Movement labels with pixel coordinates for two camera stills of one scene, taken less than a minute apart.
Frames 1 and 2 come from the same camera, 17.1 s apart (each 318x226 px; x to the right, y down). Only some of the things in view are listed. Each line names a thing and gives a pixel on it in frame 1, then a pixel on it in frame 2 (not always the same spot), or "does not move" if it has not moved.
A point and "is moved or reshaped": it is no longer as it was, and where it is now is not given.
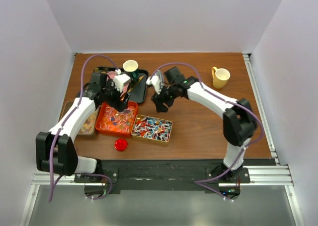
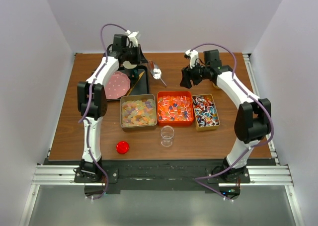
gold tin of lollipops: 151,127 to 206,112
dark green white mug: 131,66 does not move
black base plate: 160,175 does not move
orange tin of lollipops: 111,121 to 175,108
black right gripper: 159,100 to 188,74
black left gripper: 119,105 to 139,57
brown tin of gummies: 88,125 is moved or reshaped
